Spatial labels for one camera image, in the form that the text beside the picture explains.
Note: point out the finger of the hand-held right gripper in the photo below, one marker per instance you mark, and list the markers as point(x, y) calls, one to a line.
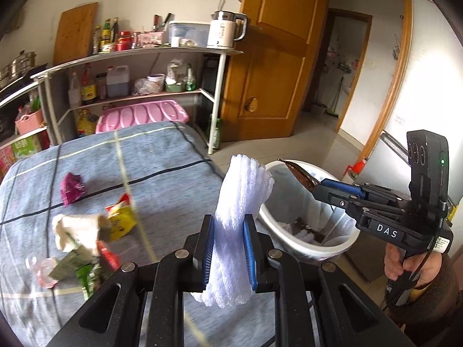
point(343, 187)
point(331, 198)

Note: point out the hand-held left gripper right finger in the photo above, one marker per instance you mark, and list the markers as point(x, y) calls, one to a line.
point(249, 256)

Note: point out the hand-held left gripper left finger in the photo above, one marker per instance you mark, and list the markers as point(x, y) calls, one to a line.
point(208, 255)

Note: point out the long brown snack wrapper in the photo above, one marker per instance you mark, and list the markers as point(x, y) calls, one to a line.
point(302, 177)

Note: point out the white round trash bin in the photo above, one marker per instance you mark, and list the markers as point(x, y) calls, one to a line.
point(289, 240)

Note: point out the white foam net sleeve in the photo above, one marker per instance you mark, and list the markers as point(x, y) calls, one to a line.
point(235, 206)

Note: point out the green foil snack wrapper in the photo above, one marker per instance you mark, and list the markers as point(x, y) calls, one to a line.
point(88, 278)

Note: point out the green paper packet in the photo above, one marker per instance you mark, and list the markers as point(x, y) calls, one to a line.
point(68, 265)

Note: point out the red lid plastic cup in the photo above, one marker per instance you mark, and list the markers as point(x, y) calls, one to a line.
point(39, 267)

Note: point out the person's right forearm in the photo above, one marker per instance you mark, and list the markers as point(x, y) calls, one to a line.
point(434, 307)

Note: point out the person's right hand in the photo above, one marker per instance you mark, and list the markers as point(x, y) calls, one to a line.
point(392, 264)

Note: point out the translucent bin liner bag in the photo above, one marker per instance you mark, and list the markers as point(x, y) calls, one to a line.
point(318, 217)

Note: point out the red plastic object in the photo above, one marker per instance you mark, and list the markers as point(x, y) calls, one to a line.
point(358, 168)

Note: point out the grey refrigerator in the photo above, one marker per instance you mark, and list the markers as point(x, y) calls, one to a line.
point(379, 173)

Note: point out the mop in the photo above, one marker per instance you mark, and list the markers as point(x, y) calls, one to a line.
point(334, 112)

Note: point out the yellow snack wrapper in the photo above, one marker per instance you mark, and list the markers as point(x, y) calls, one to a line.
point(121, 220)

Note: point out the red snack wrapper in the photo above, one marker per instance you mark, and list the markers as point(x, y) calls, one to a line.
point(108, 256)

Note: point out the blue-grey checked blanket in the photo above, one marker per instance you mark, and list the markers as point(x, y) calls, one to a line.
point(162, 159)

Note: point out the green plastic bottle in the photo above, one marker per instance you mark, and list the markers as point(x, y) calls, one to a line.
point(216, 135)

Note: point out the wooden door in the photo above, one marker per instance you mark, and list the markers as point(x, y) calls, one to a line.
point(275, 79)

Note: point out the crumpled beige paper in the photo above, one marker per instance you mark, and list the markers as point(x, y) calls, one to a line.
point(79, 229)

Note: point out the magenta snack wrapper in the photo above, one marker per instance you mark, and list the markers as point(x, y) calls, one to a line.
point(72, 188)

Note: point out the pink lid storage box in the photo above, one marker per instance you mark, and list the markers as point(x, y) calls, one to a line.
point(144, 114)

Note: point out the green bowl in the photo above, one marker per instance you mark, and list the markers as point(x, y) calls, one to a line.
point(175, 87)

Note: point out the yellow oil bottle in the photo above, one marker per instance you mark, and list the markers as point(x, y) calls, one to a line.
point(86, 123)

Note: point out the white plastic tub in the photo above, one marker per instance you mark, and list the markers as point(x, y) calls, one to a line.
point(156, 83)

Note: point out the small knotted plastic bag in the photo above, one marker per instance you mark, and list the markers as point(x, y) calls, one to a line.
point(141, 86)

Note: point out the printed food bags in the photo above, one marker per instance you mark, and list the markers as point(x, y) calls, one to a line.
point(177, 72)

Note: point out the dark liquid plastic jug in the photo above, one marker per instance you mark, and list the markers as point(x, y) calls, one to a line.
point(117, 85)

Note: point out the white electric kettle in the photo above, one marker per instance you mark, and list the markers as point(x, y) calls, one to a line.
point(220, 32)

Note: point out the dark glass jar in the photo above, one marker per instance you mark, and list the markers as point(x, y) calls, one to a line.
point(102, 86)

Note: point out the red label sauce bottle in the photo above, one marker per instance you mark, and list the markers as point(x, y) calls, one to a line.
point(88, 90)

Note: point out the clear plastic bottle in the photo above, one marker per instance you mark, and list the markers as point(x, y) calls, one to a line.
point(74, 94)

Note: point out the white curved shelf rack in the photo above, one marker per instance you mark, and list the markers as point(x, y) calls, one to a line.
point(144, 55)

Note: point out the green cardboard box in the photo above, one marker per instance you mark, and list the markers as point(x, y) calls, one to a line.
point(25, 148)

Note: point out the clear plastic storage container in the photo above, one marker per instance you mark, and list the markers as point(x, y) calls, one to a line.
point(188, 30)

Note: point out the pink printed box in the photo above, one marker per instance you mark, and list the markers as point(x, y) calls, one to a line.
point(151, 39)

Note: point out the pink plastic basket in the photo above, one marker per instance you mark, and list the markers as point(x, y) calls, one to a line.
point(29, 121)

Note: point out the red cardboard box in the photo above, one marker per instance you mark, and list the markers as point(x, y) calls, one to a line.
point(5, 159)

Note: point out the red tin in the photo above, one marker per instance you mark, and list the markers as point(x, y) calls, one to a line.
point(123, 41)

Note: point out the small clear glass bottle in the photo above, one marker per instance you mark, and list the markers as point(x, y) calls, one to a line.
point(96, 41)

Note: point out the dark glass bottle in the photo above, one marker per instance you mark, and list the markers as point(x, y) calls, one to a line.
point(115, 30)

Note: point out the yellow label glass bottle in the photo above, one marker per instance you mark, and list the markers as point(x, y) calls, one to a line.
point(105, 32)

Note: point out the white side shelf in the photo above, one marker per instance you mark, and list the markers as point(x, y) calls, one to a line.
point(18, 93)

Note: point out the black induction cooker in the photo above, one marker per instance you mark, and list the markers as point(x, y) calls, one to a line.
point(34, 71)

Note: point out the bamboo cutting board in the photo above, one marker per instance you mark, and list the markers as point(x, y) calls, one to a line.
point(74, 32)

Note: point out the steel steamer pot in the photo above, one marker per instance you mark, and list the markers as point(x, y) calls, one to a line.
point(21, 63)

